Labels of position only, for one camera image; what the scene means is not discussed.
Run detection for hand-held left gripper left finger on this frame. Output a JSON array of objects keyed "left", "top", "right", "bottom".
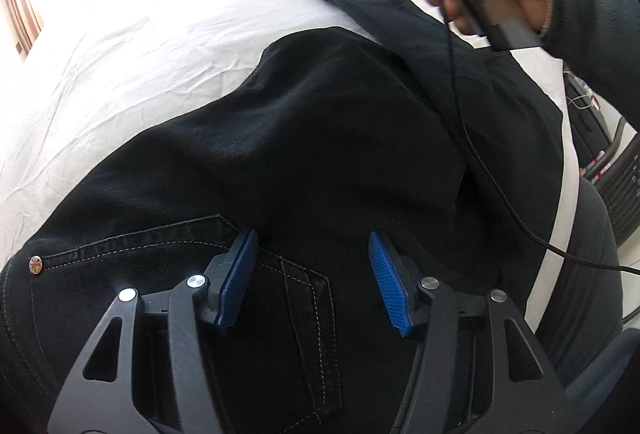
[{"left": 47, "top": 229, "right": 261, "bottom": 434}]

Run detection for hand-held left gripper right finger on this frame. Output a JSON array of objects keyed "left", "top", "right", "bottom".
[{"left": 367, "top": 230, "right": 576, "bottom": 434}]

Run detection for black pants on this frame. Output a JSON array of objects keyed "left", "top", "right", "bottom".
[{"left": 0, "top": 0, "right": 581, "bottom": 434}]

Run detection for bed with white sheet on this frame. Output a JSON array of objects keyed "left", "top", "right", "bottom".
[{"left": 0, "top": 0, "right": 588, "bottom": 332}]

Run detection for person's grey trouser leg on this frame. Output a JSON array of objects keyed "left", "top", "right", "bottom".
[{"left": 530, "top": 174, "right": 627, "bottom": 360}]

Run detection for dark blue chair seat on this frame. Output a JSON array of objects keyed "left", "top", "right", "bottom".
[{"left": 564, "top": 328, "right": 640, "bottom": 421}]

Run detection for black mesh chair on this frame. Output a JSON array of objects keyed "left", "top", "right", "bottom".
[{"left": 582, "top": 116, "right": 640, "bottom": 251}]

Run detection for black cable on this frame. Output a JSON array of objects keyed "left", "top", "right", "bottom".
[{"left": 400, "top": 0, "right": 640, "bottom": 275}]

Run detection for dark equipment with wires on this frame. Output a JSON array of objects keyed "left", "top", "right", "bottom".
[{"left": 562, "top": 68, "right": 626, "bottom": 179}]

